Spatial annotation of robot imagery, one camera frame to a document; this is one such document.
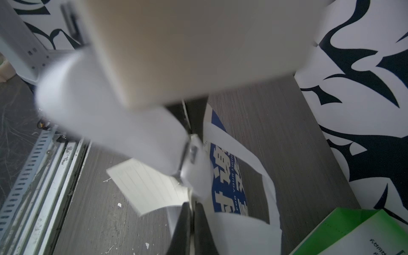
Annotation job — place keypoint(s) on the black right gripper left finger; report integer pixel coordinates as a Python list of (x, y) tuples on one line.
[(179, 218)]

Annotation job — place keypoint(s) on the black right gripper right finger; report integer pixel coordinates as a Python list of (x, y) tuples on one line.
[(202, 238)]

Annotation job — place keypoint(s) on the blue paper bag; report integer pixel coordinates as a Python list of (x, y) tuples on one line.
[(233, 230)]

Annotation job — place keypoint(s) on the white paper receipt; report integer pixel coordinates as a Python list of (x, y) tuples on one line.
[(145, 188)]

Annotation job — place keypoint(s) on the green white tea bag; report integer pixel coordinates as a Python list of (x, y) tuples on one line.
[(355, 232)]

